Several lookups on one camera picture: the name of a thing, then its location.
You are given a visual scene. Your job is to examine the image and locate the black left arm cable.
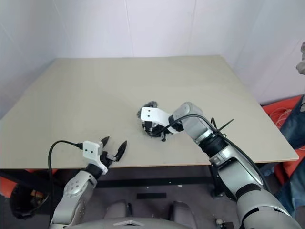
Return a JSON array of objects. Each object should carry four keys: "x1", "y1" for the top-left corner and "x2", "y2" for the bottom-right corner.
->
[{"x1": 47, "y1": 140, "x2": 84, "y2": 215}]

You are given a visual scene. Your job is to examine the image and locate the tangle of white cable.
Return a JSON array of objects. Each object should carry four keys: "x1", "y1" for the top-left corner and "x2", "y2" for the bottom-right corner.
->
[{"x1": 275, "y1": 108, "x2": 291, "y2": 127}]

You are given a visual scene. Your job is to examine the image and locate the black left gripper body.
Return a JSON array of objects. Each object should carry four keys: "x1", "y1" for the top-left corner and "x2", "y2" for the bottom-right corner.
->
[{"x1": 101, "y1": 144, "x2": 118, "y2": 168}]

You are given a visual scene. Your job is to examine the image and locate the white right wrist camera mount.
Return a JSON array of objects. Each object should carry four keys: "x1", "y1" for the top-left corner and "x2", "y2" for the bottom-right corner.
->
[{"x1": 140, "y1": 107, "x2": 184, "y2": 134}]

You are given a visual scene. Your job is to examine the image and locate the black table frame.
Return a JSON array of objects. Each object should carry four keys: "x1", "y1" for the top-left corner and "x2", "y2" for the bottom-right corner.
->
[{"x1": 0, "y1": 161, "x2": 298, "y2": 192}]

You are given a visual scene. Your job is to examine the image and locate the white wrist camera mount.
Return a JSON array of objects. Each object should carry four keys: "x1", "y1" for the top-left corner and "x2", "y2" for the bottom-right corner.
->
[
  {"x1": 140, "y1": 107, "x2": 184, "y2": 134},
  {"x1": 81, "y1": 141, "x2": 109, "y2": 176}
]

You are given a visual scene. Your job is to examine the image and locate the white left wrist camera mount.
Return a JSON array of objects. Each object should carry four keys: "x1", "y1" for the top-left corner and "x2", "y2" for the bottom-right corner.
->
[{"x1": 81, "y1": 141, "x2": 109, "y2": 176}]

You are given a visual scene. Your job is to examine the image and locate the black table leg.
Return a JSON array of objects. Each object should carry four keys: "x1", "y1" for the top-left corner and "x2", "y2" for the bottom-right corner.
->
[{"x1": 210, "y1": 164, "x2": 226, "y2": 198}]

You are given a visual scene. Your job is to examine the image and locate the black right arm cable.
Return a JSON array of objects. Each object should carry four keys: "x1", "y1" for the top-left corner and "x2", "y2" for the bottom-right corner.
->
[{"x1": 162, "y1": 114, "x2": 272, "y2": 194}]

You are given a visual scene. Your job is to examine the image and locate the grey rounded shape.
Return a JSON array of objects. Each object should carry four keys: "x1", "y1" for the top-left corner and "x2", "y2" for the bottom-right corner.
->
[
  {"x1": 167, "y1": 201, "x2": 193, "y2": 222},
  {"x1": 104, "y1": 199, "x2": 132, "y2": 219}
]

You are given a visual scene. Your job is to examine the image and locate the black zip tie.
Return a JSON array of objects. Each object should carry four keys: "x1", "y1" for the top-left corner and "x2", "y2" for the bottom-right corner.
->
[{"x1": 210, "y1": 117, "x2": 234, "y2": 135}]

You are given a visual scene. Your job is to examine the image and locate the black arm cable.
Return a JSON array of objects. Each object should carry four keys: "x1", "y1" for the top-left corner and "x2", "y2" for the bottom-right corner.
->
[
  {"x1": 162, "y1": 114, "x2": 272, "y2": 194},
  {"x1": 47, "y1": 140, "x2": 84, "y2": 215}
]

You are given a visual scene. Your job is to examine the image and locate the grey robot torso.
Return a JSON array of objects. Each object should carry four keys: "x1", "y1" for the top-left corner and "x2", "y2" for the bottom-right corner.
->
[{"x1": 71, "y1": 216, "x2": 192, "y2": 229}]

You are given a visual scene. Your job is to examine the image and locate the orange bean bag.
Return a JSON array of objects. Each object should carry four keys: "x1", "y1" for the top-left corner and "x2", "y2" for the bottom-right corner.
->
[{"x1": 261, "y1": 94, "x2": 300, "y2": 186}]

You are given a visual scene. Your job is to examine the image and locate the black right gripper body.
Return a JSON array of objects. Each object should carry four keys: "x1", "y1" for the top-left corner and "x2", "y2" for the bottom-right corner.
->
[{"x1": 142, "y1": 120, "x2": 160, "y2": 135}]

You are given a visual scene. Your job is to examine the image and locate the bystander in blue jeans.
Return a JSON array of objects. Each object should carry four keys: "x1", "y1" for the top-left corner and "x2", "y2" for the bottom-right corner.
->
[{"x1": 273, "y1": 94, "x2": 305, "y2": 217}]

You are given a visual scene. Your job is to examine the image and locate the orange cushion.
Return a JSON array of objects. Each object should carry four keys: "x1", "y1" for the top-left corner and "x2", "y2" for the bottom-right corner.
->
[{"x1": 0, "y1": 168, "x2": 58, "y2": 199}]

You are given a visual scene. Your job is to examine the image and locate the bystander hand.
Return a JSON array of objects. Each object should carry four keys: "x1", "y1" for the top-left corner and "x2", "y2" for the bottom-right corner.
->
[{"x1": 295, "y1": 41, "x2": 305, "y2": 75}]

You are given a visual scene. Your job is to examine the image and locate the black bag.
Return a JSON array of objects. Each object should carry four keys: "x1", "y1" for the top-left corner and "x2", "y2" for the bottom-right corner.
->
[{"x1": 9, "y1": 185, "x2": 52, "y2": 219}]

